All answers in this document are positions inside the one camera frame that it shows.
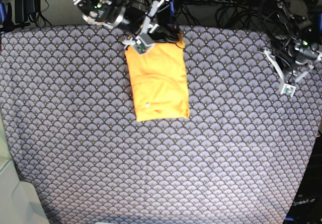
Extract blue fan-patterned tablecloth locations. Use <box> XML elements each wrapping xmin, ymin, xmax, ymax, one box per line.
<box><xmin>1</xmin><ymin>25</ymin><xmax>321</xmax><ymax>223</ymax></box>

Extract yellow T-shirt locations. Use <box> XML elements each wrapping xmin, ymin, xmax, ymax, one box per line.
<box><xmin>125</xmin><ymin>34</ymin><xmax>189</xmax><ymax>122</ymax></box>

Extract white plastic bin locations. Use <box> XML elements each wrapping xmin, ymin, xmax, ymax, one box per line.
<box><xmin>1</xmin><ymin>124</ymin><xmax>49</xmax><ymax>223</ymax></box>

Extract black OpenArm box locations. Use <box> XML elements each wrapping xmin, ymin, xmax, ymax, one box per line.
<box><xmin>284</xmin><ymin>137</ymin><xmax>321</xmax><ymax>223</ymax></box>

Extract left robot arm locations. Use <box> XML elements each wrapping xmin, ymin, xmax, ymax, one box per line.
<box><xmin>257</xmin><ymin>0</ymin><xmax>321</xmax><ymax>97</ymax></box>

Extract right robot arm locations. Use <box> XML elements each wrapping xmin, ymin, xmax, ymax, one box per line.
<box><xmin>72</xmin><ymin>0</ymin><xmax>179</xmax><ymax>55</ymax></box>

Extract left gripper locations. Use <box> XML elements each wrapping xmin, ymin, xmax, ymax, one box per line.
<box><xmin>262</xmin><ymin>40</ymin><xmax>321</xmax><ymax>97</ymax></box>

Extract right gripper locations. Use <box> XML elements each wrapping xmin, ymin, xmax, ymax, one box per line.
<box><xmin>83</xmin><ymin>0</ymin><xmax>170</xmax><ymax>54</ymax></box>

